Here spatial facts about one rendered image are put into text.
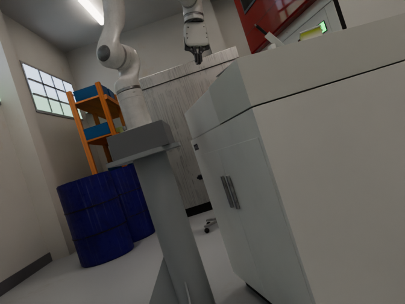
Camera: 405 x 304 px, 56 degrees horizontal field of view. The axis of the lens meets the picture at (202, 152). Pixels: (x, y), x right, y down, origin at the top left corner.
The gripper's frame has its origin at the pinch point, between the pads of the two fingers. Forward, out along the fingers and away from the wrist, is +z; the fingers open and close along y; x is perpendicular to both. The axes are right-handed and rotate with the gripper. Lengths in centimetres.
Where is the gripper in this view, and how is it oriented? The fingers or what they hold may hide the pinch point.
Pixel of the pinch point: (198, 59)
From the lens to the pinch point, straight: 163.1
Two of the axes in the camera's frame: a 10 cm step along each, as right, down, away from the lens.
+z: 1.1, 9.9, -0.5
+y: -9.7, 1.0, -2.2
